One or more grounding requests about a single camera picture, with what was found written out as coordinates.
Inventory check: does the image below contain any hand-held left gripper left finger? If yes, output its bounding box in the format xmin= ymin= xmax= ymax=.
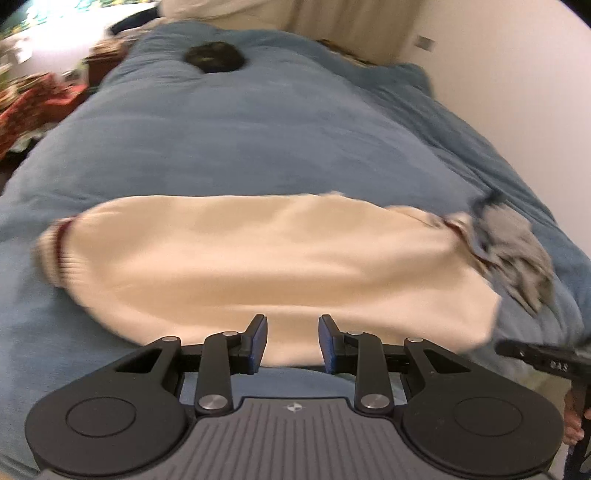
xmin=113 ymin=314 xmax=269 ymax=417

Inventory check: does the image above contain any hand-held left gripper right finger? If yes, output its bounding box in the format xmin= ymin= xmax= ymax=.
xmin=318 ymin=314 xmax=468 ymax=417

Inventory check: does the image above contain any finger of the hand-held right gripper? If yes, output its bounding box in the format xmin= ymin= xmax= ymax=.
xmin=496 ymin=340 xmax=550 ymax=367

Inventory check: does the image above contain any cream knit vest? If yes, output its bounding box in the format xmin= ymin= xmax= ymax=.
xmin=34 ymin=191 xmax=504 ymax=367

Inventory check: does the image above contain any person's right hand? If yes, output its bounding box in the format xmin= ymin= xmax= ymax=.
xmin=564 ymin=392 xmax=586 ymax=448

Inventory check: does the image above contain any grey knit sweater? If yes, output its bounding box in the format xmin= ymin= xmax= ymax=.
xmin=466 ymin=203 xmax=556 ymax=318

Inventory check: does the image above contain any blue fleece blanket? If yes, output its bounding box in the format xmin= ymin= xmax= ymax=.
xmin=0 ymin=21 xmax=591 ymax=472

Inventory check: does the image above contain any dark curled cat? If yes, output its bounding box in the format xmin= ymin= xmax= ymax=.
xmin=184 ymin=41 xmax=246 ymax=75

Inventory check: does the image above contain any dark wooden nightstand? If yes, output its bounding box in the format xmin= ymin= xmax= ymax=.
xmin=85 ymin=41 xmax=136 ymax=89

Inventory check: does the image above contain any beige curtain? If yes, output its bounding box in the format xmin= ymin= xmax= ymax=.
xmin=281 ymin=0 xmax=428 ymax=65

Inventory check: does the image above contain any red patterned tablecloth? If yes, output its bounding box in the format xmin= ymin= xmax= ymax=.
xmin=0 ymin=73 xmax=89 ymax=158

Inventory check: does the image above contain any white sheer curtain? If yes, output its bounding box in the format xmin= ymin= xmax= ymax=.
xmin=159 ymin=0 xmax=296 ymax=29

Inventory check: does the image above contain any green printed curtain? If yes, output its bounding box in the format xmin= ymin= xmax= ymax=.
xmin=0 ymin=0 xmax=63 ymax=35

